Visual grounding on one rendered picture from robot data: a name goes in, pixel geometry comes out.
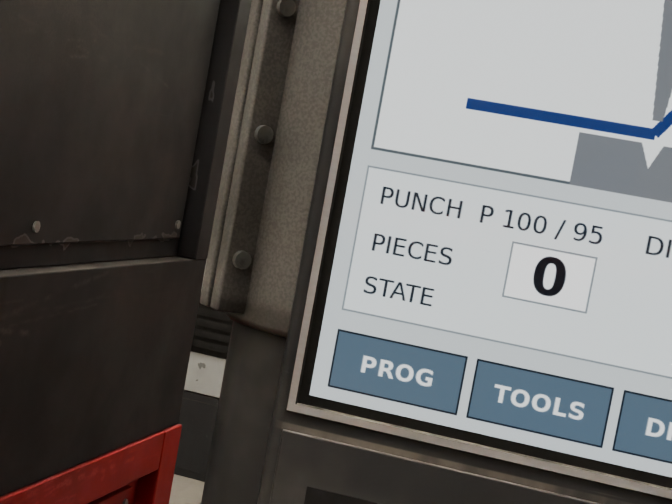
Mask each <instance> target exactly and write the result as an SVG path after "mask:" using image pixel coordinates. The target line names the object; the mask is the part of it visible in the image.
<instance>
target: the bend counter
mask: <svg viewBox="0 0 672 504"><path fill-rule="evenodd" d="M597 259H598V257H593V256H587V255H582V254H577V253H572V252H566V251H561V250H556V249H551V248H546V247H540V246H535V245H530V244H525V243H519V242H514V241H512V246H511V251H510V256H509V261H508V267H507V272H506V277H505V282H504V288H503V293H502V297H506V298H511V299H516V300H520V301H525V302H530V303H535V304H540V305H545V306H550V307H555V308H560V309H565V310H570V311H575V312H580V313H585V314H587V310H588V304H589V299H590V294H591V289H592V284H593V279H594V274H595V269H596V264H597Z"/></svg>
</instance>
